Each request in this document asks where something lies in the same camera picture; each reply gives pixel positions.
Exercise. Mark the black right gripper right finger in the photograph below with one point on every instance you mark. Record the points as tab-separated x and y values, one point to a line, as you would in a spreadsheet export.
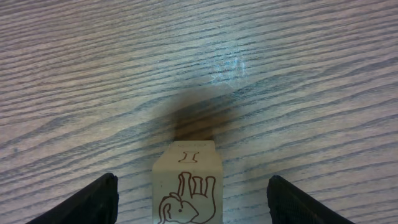
290	205

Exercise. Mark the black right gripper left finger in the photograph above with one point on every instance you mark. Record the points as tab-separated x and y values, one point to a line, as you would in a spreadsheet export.
97	203

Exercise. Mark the white elephant block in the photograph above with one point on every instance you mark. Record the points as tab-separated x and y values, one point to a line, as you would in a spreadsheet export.
187	184

